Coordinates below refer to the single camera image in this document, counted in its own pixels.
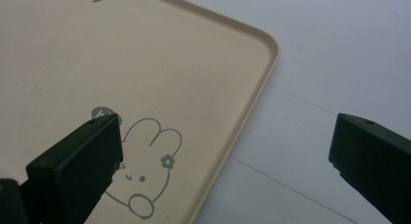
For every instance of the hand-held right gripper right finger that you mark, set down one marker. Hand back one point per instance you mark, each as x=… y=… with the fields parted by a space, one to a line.
x=371 y=156

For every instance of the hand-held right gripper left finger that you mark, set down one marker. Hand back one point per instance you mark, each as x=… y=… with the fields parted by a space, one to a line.
x=74 y=172

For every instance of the beige tray with rabbit drawing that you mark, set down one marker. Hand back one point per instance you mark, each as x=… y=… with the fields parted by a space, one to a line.
x=155 y=65

